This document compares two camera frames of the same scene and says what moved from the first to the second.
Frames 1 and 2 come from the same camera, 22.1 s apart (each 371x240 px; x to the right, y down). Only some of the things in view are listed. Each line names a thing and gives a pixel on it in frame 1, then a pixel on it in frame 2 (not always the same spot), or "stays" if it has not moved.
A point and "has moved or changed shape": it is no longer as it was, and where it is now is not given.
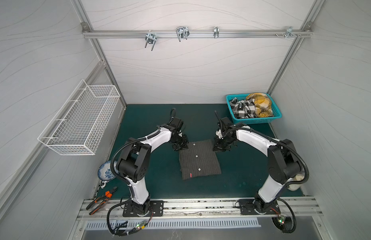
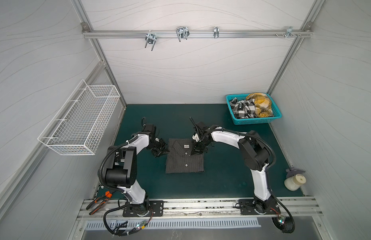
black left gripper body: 179,142 → 158,147
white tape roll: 295,186 stays
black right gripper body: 222,143 → 198,145
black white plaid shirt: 243,109 stays
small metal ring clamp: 216,32 stays
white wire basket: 79,126 stays
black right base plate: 246,207 stays
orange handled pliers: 107,195 stays
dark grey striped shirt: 199,160 has moved or changed shape
